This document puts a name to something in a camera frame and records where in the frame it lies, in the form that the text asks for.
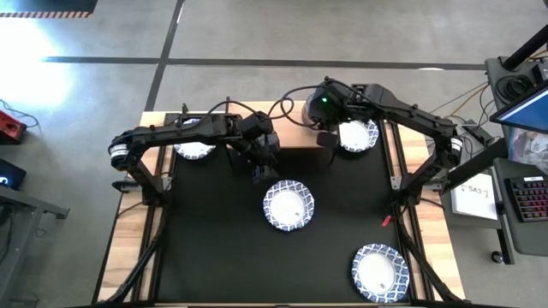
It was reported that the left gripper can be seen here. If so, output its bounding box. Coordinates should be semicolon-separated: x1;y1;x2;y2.
246;131;283;184

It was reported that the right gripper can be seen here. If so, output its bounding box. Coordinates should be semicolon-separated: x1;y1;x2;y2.
307;79;350;150

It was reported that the blue white patterned paper plate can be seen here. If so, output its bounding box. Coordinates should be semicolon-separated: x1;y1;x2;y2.
172;116;217;162
262;179;316;233
337;118;380;154
351;243;411;305

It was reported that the grey floral patterned bowl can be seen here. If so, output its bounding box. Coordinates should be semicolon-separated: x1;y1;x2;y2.
301;101;321;130

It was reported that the wooden shelf with black legs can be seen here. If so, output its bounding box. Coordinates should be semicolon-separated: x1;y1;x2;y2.
224;96;350;151

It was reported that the white SA3 sign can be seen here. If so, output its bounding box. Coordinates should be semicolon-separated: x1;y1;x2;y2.
450;172;498;222

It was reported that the grey equipment cart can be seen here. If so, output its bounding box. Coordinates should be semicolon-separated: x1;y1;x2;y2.
484;54;548;129

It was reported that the blue screen monitor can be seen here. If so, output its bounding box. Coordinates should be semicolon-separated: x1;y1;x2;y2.
489;80;548;136

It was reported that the clear plastic bag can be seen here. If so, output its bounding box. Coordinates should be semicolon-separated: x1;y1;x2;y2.
509;127;548;175

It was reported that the backlit computer keyboard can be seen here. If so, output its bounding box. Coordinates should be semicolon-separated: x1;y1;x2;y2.
503;175;548;224

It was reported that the black stand pole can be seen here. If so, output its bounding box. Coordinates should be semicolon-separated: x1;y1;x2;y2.
502;24;548;72

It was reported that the grey side desk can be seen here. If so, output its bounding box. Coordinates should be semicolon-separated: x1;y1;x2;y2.
491;157;548;258

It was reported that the grey metal desk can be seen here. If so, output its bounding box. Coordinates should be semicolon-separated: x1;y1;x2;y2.
0;183;70;308

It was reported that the black device with blue light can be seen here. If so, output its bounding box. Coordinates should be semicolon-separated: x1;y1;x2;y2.
0;157;27;192

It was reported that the red toolbox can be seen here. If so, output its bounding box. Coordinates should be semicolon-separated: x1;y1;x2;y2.
0;110;28;145

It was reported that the hazard striped floor mat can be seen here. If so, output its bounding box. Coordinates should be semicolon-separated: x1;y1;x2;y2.
0;0;99;20

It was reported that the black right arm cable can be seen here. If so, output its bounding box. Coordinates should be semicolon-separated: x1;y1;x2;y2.
267;83;322;129

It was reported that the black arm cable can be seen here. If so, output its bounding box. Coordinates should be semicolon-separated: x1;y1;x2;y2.
267;83;322;129
182;99;263;129

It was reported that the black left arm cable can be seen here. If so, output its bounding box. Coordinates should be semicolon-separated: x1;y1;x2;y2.
182;99;263;129

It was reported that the yellow floor cable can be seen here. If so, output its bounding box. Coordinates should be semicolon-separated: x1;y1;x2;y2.
420;80;490;126

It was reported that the black metal table frame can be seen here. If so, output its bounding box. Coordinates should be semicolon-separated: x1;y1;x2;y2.
92;96;467;308

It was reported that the coiled black cable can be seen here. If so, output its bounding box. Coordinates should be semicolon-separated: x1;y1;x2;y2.
495;74;535;103

